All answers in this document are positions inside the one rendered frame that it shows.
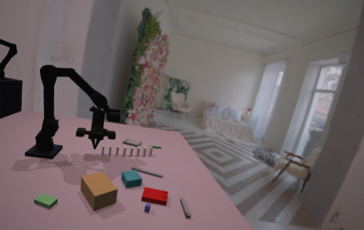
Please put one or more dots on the teal block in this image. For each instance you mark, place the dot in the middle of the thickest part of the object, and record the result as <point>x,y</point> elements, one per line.
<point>131,179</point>

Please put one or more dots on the red rectangular block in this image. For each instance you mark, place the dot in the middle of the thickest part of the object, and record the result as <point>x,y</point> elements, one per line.
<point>155,196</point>

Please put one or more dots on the large brown cube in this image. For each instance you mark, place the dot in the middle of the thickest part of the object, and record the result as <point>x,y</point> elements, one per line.
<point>98,190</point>

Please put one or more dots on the green flat block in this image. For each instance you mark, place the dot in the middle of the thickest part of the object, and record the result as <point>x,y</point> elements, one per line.
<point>45,200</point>

